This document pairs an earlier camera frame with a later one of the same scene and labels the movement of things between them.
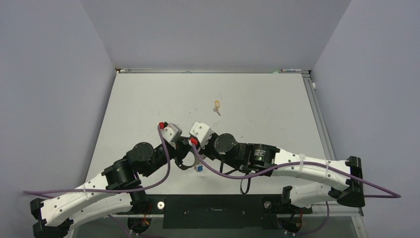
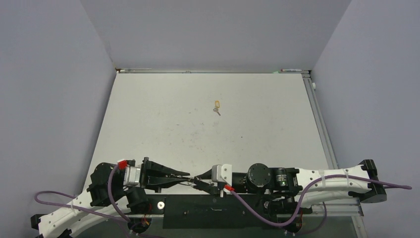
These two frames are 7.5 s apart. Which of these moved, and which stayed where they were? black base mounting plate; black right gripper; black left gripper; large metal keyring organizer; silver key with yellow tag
Moved: large metal keyring organizer; black left gripper; black right gripper
Stayed: silver key with yellow tag; black base mounting plate
